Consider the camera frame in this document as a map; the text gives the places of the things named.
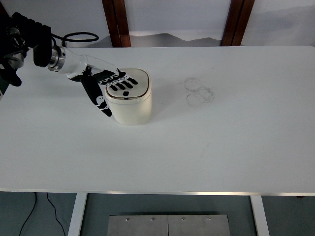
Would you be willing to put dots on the mountain painting screen panel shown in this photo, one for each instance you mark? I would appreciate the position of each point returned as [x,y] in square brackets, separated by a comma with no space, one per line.
[69,14]
[177,17]
[283,19]

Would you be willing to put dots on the white table leg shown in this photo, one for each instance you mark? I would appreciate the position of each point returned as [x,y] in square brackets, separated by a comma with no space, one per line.
[259,216]
[76,214]

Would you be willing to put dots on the cream lidded trash bin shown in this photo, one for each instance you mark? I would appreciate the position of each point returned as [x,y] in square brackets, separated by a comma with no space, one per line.
[133,110]

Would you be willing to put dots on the grey metal plate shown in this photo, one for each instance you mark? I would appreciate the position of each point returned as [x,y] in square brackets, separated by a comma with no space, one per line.
[147,227]

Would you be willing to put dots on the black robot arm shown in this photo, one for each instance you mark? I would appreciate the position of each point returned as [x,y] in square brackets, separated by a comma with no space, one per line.
[37,41]

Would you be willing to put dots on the brown wooden screen post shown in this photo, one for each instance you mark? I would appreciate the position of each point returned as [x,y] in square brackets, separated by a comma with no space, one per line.
[243,22]
[230,22]
[124,22]
[109,22]
[3,9]

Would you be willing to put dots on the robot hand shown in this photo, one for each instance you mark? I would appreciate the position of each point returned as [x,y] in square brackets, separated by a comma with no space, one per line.
[76,62]

